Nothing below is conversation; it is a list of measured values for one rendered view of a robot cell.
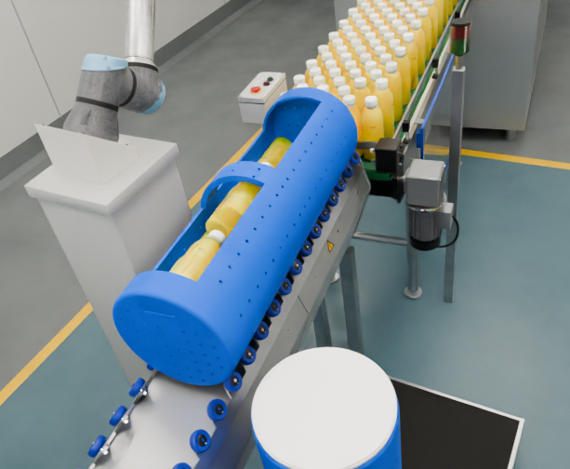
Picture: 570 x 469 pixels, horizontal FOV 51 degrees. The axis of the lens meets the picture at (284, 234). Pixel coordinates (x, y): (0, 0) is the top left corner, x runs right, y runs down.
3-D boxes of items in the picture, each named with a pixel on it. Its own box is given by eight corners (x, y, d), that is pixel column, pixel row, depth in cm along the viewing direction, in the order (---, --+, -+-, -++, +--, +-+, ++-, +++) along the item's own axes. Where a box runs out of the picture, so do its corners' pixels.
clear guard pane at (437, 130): (421, 238, 233) (421, 129, 202) (456, 135, 286) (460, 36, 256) (422, 238, 232) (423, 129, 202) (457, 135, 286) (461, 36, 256)
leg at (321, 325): (317, 358, 252) (298, 247, 213) (322, 348, 256) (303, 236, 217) (330, 362, 250) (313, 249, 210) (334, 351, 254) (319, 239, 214)
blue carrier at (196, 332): (137, 372, 137) (90, 283, 120) (280, 165, 197) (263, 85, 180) (245, 399, 126) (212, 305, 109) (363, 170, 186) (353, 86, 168)
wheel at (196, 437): (184, 444, 118) (189, 443, 116) (194, 425, 121) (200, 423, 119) (200, 458, 119) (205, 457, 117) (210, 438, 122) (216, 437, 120)
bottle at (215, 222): (236, 236, 146) (266, 192, 158) (218, 215, 143) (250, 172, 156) (218, 244, 150) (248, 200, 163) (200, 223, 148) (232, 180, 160)
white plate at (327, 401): (428, 401, 110) (428, 405, 111) (325, 325, 128) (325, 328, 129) (319, 504, 98) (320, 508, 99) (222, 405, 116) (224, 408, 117)
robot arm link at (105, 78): (66, 94, 165) (75, 45, 164) (103, 105, 176) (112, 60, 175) (95, 99, 159) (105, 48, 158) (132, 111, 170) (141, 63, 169)
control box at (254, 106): (242, 122, 212) (236, 96, 206) (264, 96, 226) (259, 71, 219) (268, 124, 208) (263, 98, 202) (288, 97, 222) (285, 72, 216)
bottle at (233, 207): (233, 231, 145) (264, 187, 157) (251, 221, 140) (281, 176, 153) (213, 210, 143) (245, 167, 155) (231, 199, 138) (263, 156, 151)
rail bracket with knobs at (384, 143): (370, 175, 193) (368, 147, 187) (376, 163, 198) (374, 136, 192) (400, 178, 190) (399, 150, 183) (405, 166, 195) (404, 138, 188)
